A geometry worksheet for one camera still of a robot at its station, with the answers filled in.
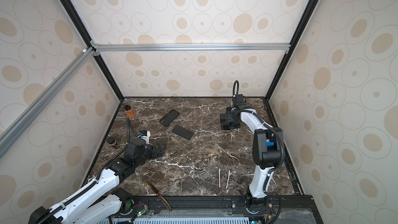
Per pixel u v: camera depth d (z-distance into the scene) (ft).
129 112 3.36
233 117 2.86
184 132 3.32
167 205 2.44
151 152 2.36
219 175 2.67
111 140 2.83
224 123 3.49
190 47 3.01
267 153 1.67
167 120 3.51
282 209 2.31
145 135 2.40
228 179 2.66
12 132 1.70
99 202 1.86
